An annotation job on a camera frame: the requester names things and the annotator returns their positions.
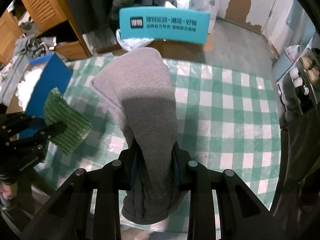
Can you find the green checkered tablecloth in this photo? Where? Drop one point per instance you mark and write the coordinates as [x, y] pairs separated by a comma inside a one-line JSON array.
[[226, 120]]

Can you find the person left hand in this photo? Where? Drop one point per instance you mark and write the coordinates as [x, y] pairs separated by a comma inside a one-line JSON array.
[[8, 191]]

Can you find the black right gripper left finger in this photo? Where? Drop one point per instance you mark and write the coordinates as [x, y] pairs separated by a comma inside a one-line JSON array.
[[117, 175]]

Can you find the shoe rack with shoes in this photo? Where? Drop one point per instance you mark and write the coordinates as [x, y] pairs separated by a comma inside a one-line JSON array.
[[297, 76]]

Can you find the blue cardboard box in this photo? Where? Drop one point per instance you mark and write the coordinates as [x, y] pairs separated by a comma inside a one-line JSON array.
[[55, 75]]

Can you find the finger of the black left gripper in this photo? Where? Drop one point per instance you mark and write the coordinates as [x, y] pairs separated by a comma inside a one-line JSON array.
[[28, 122], [51, 131]]

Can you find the green knitted scrub cloth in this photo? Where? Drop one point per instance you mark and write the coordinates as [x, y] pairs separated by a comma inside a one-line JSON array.
[[77, 126]]

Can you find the white plastic bag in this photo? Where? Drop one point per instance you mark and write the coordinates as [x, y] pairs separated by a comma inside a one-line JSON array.
[[130, 44]]

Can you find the grey printed tote bag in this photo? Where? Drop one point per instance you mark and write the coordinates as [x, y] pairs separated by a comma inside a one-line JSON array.
[[26, 49]]

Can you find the grey fleece mitten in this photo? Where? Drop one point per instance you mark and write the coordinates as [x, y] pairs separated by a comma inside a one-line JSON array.
[[137, 90]]

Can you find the teal printed box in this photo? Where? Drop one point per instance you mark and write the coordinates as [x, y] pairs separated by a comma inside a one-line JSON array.
[[161, 23]]

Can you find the wooden louvered cabinet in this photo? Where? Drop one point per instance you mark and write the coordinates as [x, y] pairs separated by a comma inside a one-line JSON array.
[[47, 15]]

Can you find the white mesh bath pouf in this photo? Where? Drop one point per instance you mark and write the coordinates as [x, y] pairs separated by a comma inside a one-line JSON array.
[[27, 84]]

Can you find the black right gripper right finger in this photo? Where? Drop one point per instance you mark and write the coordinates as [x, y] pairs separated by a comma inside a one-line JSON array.
[[201, 182]]

